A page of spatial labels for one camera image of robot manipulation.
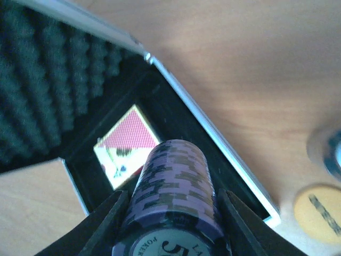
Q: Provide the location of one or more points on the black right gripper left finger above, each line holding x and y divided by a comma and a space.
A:
96, 234

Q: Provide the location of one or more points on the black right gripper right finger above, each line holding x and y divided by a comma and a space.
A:
248, 234

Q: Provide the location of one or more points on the purple poker chip stack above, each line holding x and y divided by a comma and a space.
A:
173, 209

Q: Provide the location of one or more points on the playing card deck box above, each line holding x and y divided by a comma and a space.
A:
122, 152

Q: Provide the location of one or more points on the aluminium poker case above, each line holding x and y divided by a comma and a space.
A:
67, 77

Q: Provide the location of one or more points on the orange round dealer button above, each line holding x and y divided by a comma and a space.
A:
317, 211

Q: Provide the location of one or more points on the blue round blind button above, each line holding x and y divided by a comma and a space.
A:
323, 149

